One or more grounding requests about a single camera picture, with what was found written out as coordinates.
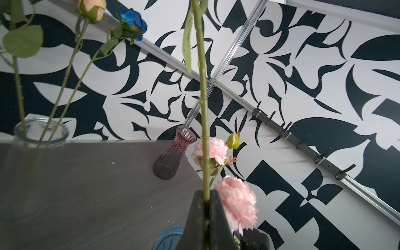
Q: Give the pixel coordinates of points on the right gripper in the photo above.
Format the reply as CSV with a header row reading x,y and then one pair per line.
x,y
251,240

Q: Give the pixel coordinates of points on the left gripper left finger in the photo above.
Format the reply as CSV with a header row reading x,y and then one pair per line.
x,y
193,237

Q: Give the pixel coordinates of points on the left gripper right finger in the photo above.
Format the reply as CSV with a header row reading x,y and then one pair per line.
x,y
220,236

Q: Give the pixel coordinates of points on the blue purple glass vase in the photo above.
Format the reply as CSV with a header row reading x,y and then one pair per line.
x,y
169,239

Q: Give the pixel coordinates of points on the pink spray roses bunch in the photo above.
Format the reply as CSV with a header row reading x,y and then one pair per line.
x,y
238,199

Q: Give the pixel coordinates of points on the clear glass vase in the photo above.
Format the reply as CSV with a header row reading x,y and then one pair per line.
x,y
30,168

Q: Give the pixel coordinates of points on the blue rose stem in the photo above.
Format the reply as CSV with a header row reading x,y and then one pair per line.
x,y
131,27

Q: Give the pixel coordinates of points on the cream peach rose stem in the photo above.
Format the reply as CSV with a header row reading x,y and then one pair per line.
x,y
90,12

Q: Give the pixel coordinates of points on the pink rose stem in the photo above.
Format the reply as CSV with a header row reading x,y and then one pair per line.
x,y
23,40

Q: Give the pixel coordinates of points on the red rose stem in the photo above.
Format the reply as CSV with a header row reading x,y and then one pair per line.
x,y
194,20

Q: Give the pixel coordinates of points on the dark pink glass vase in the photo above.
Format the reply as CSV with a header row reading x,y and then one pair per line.
x,y
168,162

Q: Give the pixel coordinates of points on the black wall hook rack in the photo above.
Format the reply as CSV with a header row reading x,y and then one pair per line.
x,y
317,158

